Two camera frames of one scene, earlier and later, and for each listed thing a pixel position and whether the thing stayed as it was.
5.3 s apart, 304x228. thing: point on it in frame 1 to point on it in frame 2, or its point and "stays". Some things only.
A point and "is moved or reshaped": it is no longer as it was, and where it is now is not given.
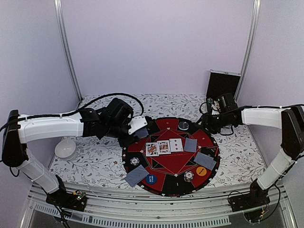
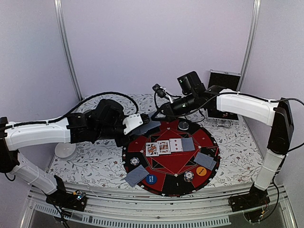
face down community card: x=190 y=145 is moved or reshaped
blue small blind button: x=151 y=179 stays
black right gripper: x=207 y=123 to x=170 y=112
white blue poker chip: x=134 y=161 stays
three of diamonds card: x=175 y=145 stays
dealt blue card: x=136 y=175 stays
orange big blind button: x=201 y=171 stays
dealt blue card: x=203 y=159 stays
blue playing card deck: x=141 y=133 is moved or reshaped
